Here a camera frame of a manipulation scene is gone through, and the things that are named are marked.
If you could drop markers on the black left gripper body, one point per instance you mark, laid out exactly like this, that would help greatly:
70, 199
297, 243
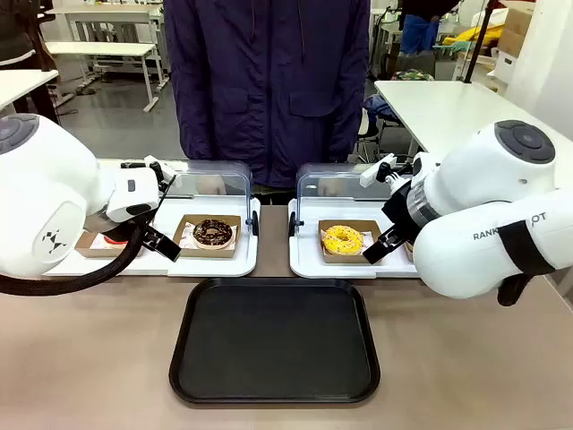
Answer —
132, 226

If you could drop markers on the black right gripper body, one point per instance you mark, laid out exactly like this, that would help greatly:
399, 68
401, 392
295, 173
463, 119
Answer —
398, 210

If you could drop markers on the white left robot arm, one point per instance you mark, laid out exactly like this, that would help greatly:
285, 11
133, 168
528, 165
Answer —
45, 179

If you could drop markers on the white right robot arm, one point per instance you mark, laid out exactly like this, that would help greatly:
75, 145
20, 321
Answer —
470, 251

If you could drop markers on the red glazed donut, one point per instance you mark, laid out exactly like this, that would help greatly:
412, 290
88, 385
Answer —
114, 242

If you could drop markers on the brown cardboard donut tray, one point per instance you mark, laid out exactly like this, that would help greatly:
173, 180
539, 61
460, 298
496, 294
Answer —
344, 259
206, 254
89, 252
409, 253

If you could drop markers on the chocolate glazed donut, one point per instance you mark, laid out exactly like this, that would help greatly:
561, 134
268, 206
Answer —
206, 239

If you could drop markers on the yellow glazed sprinkle donut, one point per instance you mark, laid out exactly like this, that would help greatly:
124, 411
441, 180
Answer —
333, 244

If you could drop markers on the white display tray base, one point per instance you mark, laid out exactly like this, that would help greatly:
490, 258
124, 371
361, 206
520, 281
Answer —
309, 264
215, 266

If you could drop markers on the black plastic serving tray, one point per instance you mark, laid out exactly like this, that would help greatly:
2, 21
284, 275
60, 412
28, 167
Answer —
273, 340

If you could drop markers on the person's left hand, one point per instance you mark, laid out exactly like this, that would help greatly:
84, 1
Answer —
331, 186

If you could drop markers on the person's right hand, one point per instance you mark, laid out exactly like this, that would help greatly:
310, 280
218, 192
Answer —
212, 184

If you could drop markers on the white printed paper liner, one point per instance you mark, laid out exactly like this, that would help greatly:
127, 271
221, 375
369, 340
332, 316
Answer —
185, 243
97, 242
368, 237

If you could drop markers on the blue office chair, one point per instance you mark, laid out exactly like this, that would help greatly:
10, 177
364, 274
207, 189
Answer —
380, 109

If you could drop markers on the large white table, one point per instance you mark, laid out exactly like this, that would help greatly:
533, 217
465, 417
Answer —
447, 107

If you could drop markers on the camouflage patterned bag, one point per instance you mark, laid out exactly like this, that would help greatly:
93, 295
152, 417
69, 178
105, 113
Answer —
412, 75

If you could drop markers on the person in purple jacket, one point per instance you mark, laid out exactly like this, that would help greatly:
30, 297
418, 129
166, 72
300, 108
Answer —
268, 89

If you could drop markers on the white table with round leg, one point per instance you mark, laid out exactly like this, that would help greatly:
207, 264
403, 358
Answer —
22, 85

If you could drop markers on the white storage box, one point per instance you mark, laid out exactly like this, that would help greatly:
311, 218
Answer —
505, 67

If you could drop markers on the bystander in blue apron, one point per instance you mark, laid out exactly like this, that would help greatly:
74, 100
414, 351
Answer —
418, 31

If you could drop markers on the low white bench table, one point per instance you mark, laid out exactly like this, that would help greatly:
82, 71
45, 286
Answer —
98, 48

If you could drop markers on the black stand pole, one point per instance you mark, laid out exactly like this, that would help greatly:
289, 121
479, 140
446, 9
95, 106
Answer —
479, 45

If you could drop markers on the yellow fabric bundle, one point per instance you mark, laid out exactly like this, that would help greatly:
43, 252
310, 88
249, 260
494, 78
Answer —
474, 35

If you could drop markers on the brown cardboard box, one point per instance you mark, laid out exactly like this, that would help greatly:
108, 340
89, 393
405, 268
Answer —
515, 31

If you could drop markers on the bystander in dark clothes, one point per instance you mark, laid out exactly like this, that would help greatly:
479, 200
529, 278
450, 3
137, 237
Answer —
13, 31

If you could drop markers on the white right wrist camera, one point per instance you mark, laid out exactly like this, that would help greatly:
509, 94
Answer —
376, 172

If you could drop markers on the white desk with frame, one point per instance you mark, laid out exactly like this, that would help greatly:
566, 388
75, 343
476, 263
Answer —
107, 11

